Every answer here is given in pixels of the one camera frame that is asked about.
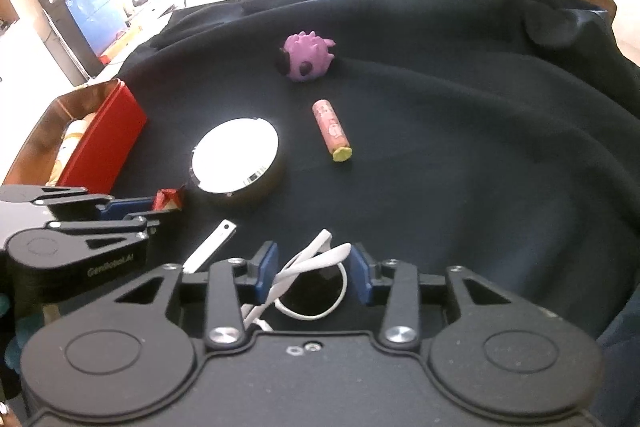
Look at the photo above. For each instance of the silver nail clipper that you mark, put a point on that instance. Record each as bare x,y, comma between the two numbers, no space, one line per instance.
210,247

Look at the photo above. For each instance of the round silver tin lid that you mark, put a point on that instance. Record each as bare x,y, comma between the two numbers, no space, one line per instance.
232,154

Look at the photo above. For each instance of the small red packet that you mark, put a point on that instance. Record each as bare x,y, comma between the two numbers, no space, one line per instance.
167,199

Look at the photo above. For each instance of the dark blue cloth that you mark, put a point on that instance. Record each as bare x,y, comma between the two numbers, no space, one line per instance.
450,132

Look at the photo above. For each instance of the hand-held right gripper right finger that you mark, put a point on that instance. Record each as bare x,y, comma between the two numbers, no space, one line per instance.
361,277

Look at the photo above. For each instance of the person's left hand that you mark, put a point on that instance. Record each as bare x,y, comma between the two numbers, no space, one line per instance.
15,349

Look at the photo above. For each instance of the black cabinet blue panel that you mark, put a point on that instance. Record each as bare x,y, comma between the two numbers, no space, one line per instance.
95,19

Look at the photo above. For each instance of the purple spiky toy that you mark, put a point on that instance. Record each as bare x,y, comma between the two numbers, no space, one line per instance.
312,54

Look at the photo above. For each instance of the white bottle yellow label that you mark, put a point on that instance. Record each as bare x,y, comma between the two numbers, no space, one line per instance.
70,142

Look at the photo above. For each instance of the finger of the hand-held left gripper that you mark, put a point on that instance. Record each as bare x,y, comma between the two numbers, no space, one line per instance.
130,208
160,224

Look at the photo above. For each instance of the white sunglasses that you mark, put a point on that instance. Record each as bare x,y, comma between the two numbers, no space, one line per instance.
310,297

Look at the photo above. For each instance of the red tin box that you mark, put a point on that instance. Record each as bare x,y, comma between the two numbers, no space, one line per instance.
107,142

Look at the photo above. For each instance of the pink lip balm tube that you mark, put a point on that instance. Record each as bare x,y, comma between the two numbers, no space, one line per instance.
330,127

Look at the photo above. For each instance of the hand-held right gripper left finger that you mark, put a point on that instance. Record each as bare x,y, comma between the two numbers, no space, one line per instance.
267,272

